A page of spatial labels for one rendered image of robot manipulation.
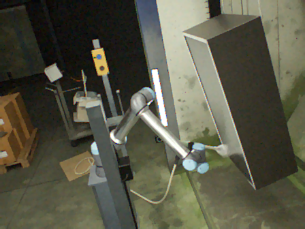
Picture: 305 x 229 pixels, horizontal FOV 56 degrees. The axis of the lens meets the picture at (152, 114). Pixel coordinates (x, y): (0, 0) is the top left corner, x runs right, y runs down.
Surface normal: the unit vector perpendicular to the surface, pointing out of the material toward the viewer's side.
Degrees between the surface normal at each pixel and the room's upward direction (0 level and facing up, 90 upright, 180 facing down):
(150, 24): 90
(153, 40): 90
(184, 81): 90
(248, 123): 90
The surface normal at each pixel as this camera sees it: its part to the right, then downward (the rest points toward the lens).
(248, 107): 0.15, 0.35
